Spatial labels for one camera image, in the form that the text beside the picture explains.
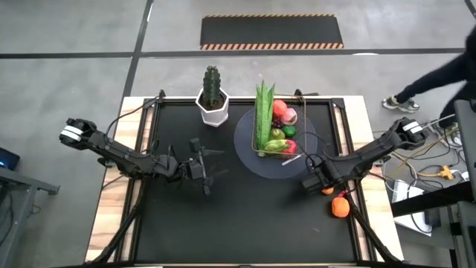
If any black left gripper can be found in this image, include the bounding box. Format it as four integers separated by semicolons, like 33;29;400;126
181;138;226;197

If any green chayote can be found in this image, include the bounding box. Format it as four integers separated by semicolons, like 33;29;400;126
263;138;290;153

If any pink peach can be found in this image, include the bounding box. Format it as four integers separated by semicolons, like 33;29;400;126
280;108;298;127

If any green leafy vegetable bunch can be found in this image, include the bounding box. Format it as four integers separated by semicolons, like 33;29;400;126
254;80;276;150

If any red apple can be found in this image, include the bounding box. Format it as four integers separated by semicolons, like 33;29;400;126
272;99;288;118

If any white paper tag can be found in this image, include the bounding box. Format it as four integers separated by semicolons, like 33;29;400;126
281;155;303;167

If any large orange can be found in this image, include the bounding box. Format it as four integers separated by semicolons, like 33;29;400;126
331;196;351;219

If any white hexagonal plant pot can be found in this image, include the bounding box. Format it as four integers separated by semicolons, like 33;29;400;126
195;88;231;128

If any green cactus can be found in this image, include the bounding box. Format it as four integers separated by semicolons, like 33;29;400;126
202;65;223;111

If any white box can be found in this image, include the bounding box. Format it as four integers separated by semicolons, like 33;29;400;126
392;179;425;204

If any black desk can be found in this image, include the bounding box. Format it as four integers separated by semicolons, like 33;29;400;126
390;180;476;268

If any yellow power plug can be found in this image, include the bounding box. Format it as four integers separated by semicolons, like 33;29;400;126
416;165;455;182

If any black orange striped floor mat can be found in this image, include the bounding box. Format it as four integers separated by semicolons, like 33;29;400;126
199;13;345;51

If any dark laptop screen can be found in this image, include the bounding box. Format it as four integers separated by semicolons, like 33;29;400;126
453;98;476;193

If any person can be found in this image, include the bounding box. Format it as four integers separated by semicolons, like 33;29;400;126
382;25;476;130

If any grey desk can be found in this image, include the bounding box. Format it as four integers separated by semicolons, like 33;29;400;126
0;166;61;261

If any black device with blue light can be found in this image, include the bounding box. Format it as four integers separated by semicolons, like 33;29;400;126
0;146;22;170

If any metal wire basket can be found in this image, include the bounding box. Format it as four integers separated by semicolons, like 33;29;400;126
251;95;308;159

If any black metal table frame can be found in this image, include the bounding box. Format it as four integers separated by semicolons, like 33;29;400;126
86;89;405;267

